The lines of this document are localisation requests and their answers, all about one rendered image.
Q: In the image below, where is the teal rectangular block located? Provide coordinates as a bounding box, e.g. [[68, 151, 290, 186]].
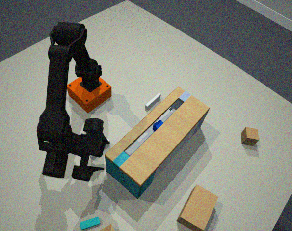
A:
[[80, 216, 100, 230]]

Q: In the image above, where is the blue block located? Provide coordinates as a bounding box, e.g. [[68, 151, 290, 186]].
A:
[[153, 120, 163, 131]]

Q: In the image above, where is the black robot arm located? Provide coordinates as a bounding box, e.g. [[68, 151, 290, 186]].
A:
[[37, 22, 106, 178]]

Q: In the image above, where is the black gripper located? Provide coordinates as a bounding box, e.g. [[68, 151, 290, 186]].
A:
[[69, 118, 104, 182]]

